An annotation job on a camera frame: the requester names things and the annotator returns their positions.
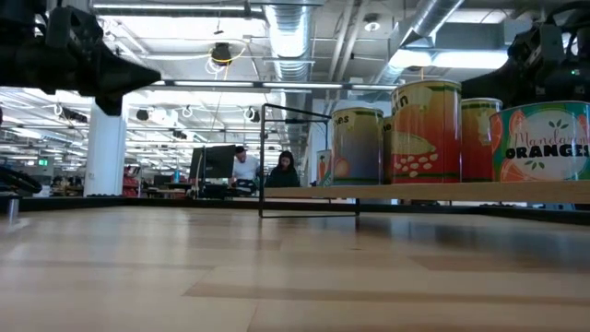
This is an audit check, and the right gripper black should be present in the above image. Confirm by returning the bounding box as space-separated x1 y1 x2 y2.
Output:
460 22 590 110

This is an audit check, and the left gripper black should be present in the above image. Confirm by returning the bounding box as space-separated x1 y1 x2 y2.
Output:
0 41 162 116

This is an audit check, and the red orange label tin can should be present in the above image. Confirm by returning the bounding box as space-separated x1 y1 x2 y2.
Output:
460 97 504 184

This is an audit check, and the mandarin oranges label tin can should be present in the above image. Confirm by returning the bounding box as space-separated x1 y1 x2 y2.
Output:
489 100 590 183

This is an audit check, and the corn label tin can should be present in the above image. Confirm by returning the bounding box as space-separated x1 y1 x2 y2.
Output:
390 78 463 184

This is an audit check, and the peaches label tin can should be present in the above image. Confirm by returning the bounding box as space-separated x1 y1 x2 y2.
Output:
330 106 385 186

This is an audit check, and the bright ceiling light panel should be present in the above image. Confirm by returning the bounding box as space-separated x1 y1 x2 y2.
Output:
389 48 508 70

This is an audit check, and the black ceiling box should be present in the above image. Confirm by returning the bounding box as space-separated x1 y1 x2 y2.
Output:
62 108 89 125

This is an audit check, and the white round pillar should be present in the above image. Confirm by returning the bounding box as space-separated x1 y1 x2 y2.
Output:
82 103 128 198

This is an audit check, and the red chair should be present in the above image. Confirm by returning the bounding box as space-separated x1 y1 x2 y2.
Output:
122 165 142 197

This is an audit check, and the long ceiling light strip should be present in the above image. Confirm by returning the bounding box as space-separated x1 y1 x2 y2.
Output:
173 80 254 88
262 81 345 89

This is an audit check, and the dark office desk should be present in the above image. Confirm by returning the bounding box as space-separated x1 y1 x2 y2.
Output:
140 182 241 199

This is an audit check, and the black computer monitor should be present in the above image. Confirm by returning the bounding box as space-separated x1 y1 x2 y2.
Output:
188 144 237 182

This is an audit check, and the white ceiling sensor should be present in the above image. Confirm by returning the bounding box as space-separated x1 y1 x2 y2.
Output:
362 13 382 33

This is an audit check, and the person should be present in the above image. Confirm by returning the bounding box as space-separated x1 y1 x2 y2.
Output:
265 149 301 189
230 145 262 195

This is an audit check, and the carrot label tin can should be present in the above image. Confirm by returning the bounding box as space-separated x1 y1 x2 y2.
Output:
315 148 334 187

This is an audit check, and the grey rectangular ceiling duct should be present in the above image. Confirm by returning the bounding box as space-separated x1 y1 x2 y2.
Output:
432 20 508 52

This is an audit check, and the silver round ventilation duct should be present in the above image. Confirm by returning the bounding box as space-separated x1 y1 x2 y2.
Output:
261 0 320 84
368 0 466 87

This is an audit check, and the wooden shelf with black frame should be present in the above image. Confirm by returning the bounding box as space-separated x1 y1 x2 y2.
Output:
258 102 590 219

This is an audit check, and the black aluminium table frame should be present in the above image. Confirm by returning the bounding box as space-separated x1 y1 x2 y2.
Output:
0 196 590 227

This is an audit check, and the black curved cable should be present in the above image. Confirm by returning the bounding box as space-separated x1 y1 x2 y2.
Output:
0 164 44 195

